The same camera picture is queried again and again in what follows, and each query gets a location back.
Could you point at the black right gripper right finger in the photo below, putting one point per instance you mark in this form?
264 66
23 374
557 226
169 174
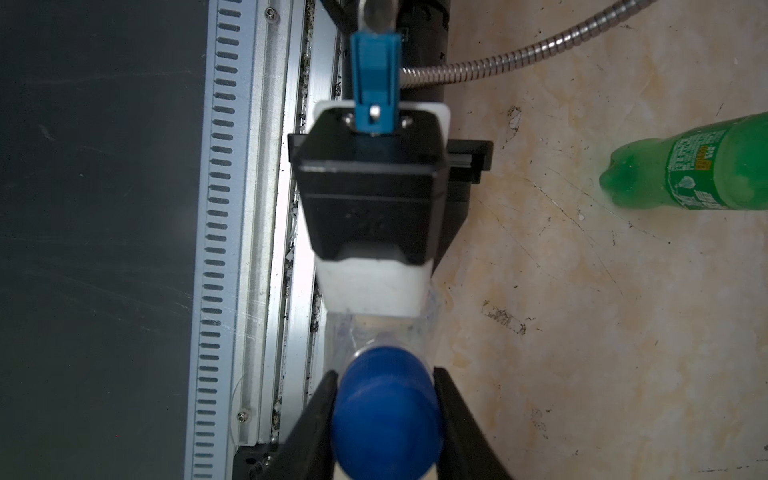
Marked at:
466 454

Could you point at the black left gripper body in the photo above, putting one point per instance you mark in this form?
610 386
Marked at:
391 197

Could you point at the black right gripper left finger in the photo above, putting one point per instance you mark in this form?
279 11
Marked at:
307 452

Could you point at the blue bottle cap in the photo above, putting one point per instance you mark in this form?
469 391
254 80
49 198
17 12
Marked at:
386 422

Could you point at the clear small water bottle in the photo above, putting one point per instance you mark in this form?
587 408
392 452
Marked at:
347 336

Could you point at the green plastic soda bottle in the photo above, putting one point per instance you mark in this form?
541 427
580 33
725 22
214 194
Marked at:
721 166

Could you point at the left metal flex conduit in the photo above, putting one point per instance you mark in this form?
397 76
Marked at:
576 35

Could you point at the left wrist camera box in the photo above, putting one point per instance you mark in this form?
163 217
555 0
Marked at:
377 287

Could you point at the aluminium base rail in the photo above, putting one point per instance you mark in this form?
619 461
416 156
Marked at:
257 319

